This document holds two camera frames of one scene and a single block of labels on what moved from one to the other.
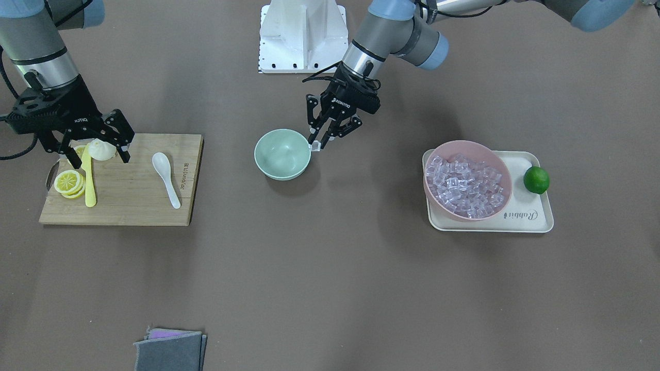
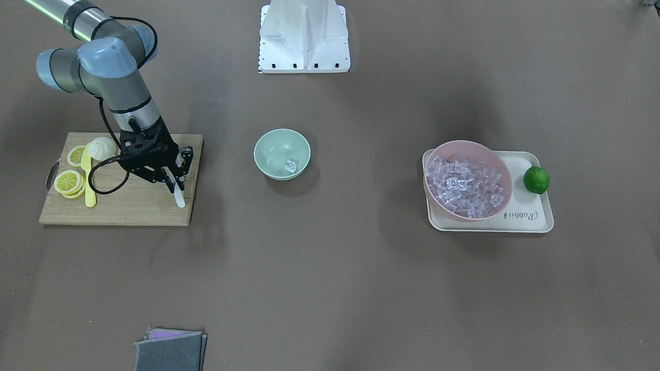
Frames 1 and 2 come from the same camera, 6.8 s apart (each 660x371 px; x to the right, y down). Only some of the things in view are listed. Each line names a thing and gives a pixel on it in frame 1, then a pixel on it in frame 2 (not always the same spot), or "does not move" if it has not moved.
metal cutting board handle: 51,176 does not move
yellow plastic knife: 90,195 does not move
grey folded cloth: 169,350 does not move
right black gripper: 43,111 to 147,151
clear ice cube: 315,146 to 291,165
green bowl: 282,154 does not move
